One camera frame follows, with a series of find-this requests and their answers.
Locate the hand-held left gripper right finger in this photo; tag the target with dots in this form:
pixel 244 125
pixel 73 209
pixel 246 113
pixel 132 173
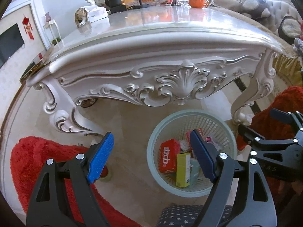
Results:
pixel 203 156

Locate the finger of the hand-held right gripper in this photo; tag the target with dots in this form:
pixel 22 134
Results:
pixel 265 141
pixel 288 120

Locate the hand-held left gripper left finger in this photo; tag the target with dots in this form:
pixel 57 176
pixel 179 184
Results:
pixel 100 158

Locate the white printed wrapper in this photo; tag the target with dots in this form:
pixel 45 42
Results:
pixel 184 144

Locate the yellow white long box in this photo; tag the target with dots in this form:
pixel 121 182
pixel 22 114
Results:
pixel 183 170

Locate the red rectangular box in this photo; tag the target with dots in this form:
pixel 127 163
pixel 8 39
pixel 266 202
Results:
pixel 169 156

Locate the pale green plastic waste basket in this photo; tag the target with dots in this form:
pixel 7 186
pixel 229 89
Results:
pixel 165 127

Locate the beige covered sofa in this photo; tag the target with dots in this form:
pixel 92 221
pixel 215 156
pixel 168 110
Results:
pixel 286 62

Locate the dark star-print stool cushion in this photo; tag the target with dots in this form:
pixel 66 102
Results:
pixel 177 215

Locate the grey knit cloth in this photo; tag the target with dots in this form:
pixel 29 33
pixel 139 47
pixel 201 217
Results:
pixel 298 46

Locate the brown cream round-print cushion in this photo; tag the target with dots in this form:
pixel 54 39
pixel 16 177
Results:
pixel 291 29
pixel 255 7

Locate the ornate white coffee table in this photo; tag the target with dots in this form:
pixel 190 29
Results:
pixel 118 59

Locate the small white side table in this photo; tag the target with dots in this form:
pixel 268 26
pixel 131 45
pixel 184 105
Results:
pixel 53 26

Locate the white tissue pack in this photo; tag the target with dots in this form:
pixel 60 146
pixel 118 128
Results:
pixel 97 14

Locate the orange mug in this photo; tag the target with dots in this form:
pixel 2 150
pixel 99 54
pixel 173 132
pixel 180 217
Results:
pixel 197 1

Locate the flat black box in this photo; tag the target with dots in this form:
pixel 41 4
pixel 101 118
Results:
pixel 118 9

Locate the small purple vase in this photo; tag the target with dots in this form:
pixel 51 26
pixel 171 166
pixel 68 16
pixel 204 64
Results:
pixel 47 17

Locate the black cylinder speaker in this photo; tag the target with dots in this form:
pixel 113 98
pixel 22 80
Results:
pixel 114 1

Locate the glass fruit tray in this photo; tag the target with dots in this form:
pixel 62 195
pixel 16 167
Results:
pixel 153 1

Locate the black wall television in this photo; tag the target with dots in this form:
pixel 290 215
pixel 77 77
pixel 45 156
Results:
pixel 9 45

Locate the red knot wall decoration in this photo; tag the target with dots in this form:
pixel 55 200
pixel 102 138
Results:
pixel 28 26

